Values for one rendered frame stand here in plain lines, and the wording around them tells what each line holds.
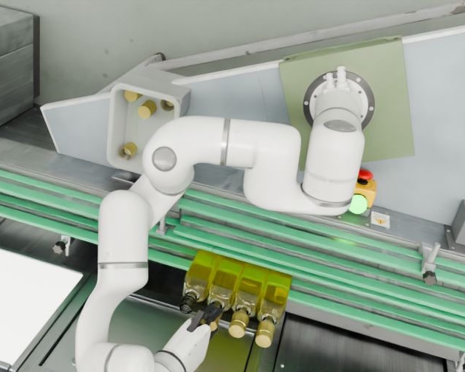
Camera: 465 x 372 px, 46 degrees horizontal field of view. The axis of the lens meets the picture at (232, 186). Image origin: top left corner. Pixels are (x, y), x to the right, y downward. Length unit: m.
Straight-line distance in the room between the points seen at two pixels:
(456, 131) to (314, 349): 0.62
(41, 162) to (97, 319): 0.65
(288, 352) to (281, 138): 0.62
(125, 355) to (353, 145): 0.51
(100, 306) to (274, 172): 0.38
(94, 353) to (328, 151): 0.52
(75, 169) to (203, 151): 0.64
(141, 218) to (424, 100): 0.71
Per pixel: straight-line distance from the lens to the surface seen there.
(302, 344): 1.42
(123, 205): 0.93
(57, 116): 1.56
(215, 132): 0.94
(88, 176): 1.49
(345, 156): 0.95
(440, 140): 1.36
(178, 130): 0.92
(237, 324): 1.15
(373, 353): 1.47
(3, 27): 2.13
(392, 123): 1.26
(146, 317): 1.35
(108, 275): 0.94
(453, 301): 1.37
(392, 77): 1.23
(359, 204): 1.31
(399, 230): 1.35
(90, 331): 1.01
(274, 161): 0.94
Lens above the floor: 2.00
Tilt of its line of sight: 60 degrees down
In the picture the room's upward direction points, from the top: 153 degrees counter-clockwise
